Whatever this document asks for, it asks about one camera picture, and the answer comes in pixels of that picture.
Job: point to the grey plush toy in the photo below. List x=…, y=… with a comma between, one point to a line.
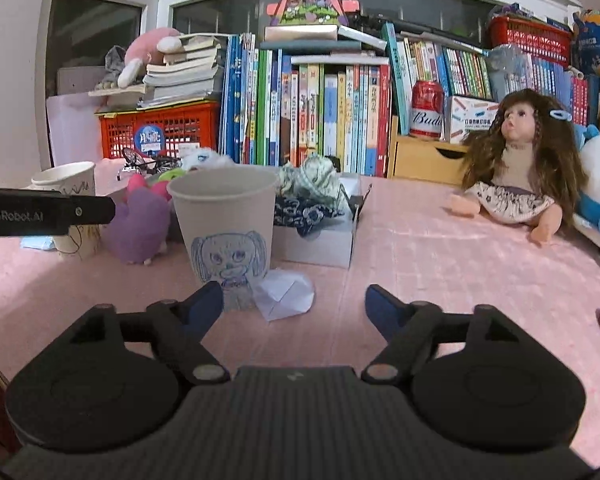
x=114, y=65

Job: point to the red plastic basket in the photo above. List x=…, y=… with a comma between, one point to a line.
x=190, y=130

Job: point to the white rail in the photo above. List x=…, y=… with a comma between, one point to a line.
x=597, y=240

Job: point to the pink and white plush rabbit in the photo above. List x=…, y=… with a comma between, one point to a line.
x=147, y=47

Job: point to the green patterned cloth pouch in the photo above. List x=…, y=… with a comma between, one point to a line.
x=312, y=180

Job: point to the wooden drawer box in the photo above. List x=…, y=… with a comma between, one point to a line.
x=425, y=160

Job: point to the pink tablecloth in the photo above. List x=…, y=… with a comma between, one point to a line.
x=455, y=280

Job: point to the flat-lying books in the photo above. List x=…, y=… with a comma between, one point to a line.
x=325, y=40

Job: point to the blue printed box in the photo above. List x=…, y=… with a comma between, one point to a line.
x=597, y=50

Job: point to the brown-haired doll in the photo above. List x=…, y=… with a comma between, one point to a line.
x=522, y=160

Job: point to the grey storage box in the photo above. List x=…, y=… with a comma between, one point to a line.
x=80, y=80

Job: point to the row of small books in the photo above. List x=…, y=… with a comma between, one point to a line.
x=460, y=70

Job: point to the stack of worn books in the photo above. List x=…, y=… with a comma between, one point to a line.
x=185, y=75

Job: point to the pink plush toy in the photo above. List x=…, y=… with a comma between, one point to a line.
x=140, y=185

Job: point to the white folded paper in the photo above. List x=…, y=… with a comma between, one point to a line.
x=285, y=295

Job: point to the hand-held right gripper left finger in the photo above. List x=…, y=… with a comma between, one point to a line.
x=205, y=310

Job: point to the purple plush toy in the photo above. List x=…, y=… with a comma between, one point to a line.
x=137, y=225

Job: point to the grey cardboard box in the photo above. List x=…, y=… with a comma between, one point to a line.
x=320, y=247

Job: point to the white board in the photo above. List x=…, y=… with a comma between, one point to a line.
x=70, y=130

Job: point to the clear plastic bag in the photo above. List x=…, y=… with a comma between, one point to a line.
x=507, y=70

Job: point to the red beverage can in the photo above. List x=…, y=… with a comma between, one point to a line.
x=426, y=110

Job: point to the black eyeglasses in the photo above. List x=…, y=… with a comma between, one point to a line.
x=140, y=160

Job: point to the small red mesh basket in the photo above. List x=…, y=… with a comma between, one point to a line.
x=530, y=40

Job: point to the paper cup with squiggle lines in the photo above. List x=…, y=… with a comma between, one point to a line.
x=75, y=180

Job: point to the white paper cup dog drawing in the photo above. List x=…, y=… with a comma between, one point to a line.
x=220, y=215

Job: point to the white printed carton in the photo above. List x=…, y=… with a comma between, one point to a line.
x=472, y=117

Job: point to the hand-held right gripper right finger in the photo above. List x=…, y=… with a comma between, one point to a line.
x=382, y=310

